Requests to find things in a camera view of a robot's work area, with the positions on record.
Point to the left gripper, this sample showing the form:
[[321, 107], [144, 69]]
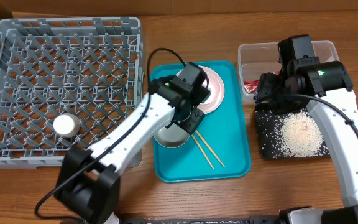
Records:
[[193, 121]]

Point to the grey shallow bowl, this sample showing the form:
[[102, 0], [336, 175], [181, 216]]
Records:
[[172, 137]]

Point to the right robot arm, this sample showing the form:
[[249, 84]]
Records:
[[326, 90]]

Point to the teal plastic tray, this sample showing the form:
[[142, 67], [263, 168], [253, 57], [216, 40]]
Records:
[[225, 131]]

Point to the upper wooden chopstick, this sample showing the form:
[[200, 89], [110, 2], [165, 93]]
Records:
[[209, 147]]

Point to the clear plastic bin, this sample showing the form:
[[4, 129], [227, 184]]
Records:
[[256, 59]]

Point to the wooden chopstick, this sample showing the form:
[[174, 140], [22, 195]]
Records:
[[202, 151], [209, 147]]

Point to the pile of rice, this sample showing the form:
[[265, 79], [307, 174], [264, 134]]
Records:
[[301, 133]]

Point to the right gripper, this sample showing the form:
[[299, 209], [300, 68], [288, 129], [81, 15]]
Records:
[[266, 86]]

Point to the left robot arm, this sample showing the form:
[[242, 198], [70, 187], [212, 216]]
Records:
[[89, 180]]

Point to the red snack wrapper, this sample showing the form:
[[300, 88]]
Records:
[[250, 86]]

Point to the grey plastic dish rack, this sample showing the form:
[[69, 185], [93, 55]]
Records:
[[91, 67]]

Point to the black plastic tray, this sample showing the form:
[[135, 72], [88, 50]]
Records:
[[266, 137]]

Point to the lower wooden chopstick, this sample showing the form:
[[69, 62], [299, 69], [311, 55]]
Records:
[[202, 151]]

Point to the large white plate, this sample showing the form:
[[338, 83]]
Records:
[[209, 108]]

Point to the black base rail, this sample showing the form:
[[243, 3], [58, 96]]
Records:
[[259, 219]]

